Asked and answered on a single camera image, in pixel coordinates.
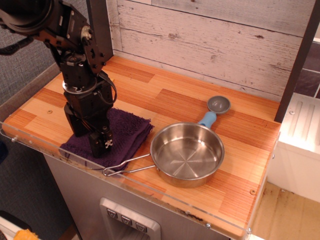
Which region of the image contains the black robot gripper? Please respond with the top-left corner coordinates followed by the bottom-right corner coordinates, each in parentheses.
top-left (62, 77), bottom-right (114, 158)

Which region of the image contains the purple towel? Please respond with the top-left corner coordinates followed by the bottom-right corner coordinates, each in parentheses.
top-left (60, 108), bottom-right (154, 167)

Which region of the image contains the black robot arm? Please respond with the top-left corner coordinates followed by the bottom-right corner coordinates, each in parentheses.
top-left (0, 0), bottom-right (117, 158)

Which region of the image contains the clear acrylic edge guard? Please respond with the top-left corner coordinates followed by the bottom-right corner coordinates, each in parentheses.
top-left (0, 119), bottom-right (281, 240)

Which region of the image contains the grey cabinet with dispenser panel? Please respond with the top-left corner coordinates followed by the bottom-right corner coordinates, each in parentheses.
top-left (45, 155), bottom-right (227, 240)

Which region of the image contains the orange object bottom left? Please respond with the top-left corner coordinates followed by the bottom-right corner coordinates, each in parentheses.
top-left (13, 229), bottom-right (39, 240)

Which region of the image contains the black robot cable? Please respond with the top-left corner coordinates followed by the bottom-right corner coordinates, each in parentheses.
top-left (96, 71), bottom-right (118, 105)

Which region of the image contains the steel pot with wire handle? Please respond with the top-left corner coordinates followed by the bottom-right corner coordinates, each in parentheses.
top-left (102, 121), bottom-right (226, 189)

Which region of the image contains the grey scoop with blue handle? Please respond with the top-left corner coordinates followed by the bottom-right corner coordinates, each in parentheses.
top-left (198, 95), bottom-right (231, 128)

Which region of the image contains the dark right shelf post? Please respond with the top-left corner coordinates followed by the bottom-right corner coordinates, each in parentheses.
top-left (274, 0), bottom-right (320, 123)

